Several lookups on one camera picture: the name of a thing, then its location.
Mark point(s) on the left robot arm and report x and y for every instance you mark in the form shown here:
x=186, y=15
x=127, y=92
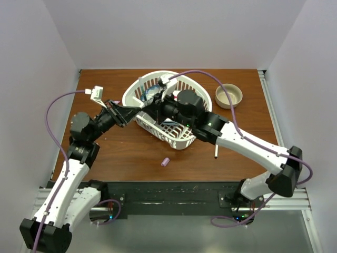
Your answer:
x=51, y=228

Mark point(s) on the beige ceramic bowl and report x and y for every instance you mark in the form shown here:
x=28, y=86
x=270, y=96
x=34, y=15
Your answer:
x=234, y=93

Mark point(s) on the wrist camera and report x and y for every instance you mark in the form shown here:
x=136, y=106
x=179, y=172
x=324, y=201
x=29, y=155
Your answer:
x=168, y=85
x=96, y=94

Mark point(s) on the white plastic dish basket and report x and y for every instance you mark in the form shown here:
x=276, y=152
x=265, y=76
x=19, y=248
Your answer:
x=176, y=135

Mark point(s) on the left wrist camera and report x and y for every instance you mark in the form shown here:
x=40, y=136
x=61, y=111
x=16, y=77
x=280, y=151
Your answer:
x=96, y=94

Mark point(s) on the purple highlighter cap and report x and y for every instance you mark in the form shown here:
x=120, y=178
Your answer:
x=165, y=162

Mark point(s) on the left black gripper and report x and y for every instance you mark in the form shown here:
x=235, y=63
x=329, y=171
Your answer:
x=122, y=115

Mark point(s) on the blue white patterned bowl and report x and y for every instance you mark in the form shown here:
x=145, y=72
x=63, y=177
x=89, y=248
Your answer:
x=150, y=92

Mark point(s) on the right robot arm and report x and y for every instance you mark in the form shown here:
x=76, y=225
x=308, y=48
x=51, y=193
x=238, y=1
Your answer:
x=281, y=164

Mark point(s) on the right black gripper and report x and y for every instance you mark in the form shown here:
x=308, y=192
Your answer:
x=156, y=107

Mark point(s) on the white pen with black tip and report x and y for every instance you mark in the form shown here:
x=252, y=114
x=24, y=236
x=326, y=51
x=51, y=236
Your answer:
x=216, y=152

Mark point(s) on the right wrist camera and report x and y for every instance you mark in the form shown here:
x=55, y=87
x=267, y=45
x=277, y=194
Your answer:
x=168, y=85

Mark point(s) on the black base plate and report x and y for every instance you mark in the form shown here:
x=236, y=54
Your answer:
x=174, y=199

